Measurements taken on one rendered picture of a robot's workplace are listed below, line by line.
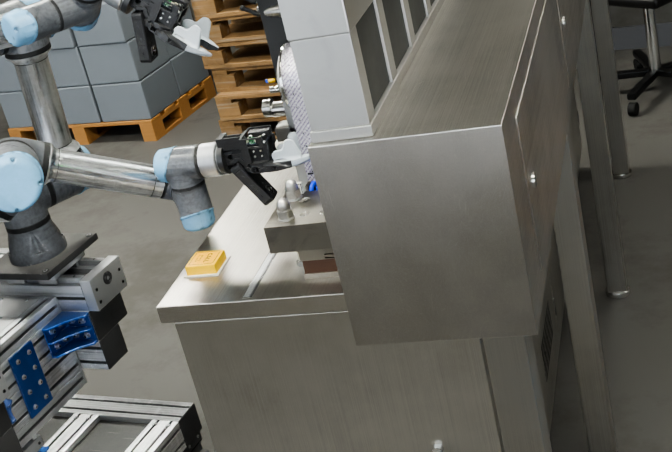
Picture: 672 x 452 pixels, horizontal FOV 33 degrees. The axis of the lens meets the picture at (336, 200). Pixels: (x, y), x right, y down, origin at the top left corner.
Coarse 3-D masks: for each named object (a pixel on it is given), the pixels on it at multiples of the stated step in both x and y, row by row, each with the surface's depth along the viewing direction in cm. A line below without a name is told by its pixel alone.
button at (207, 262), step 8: (200, 256) 246; (208, 256) 245; (216, 256) 245; (224, 256) 247; (192, 264) 244; (200, 264) 243; (208, 264) 242; (216, 264) 242; (192, 272) 243; (200, 272) 243; (208, 272) 242; (216, 272) 242
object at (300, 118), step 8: (296, 112) 235; (304, 112) 235; (296, 120) 236; (304, 120) 236; (296, 128) 237; (304, 128) 237; (304, 136) 238; (304, 144) 238; (304, 152) 239; (312, 176) 241
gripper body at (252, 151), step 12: (252, 132) 241; (264, 132) 240; (228, 144) 241; (240, 144) 238; (252, 144) 239; (264, 144) 238; (216, 156) 241; (228, 156) 244; (240, 156) 242; (252, 156) 240; (264, 156) 239; (228, 168) 244; (252, 168) 240
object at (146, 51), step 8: (136, 16) 237; (136, 24) 238; (144, 24) 238; (136, 32) 239; (144, 32) 239; (136, 40) 240; (144, 40) 239; (152, 40) 242; (144, 48) 240; (152, 48) 241; (144, 56) 241; (152, 56) 242
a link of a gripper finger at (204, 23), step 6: (204, 18) 240; (186, 24) 241; (192, 24) 240; (198, 24) 240; (204, 24) 240; (210, 24) 240; (204, 30) 241; (204, 36) 241; (204, 42) 241; (210, 42) 241; (210, 48) 241; (216, 48) 241
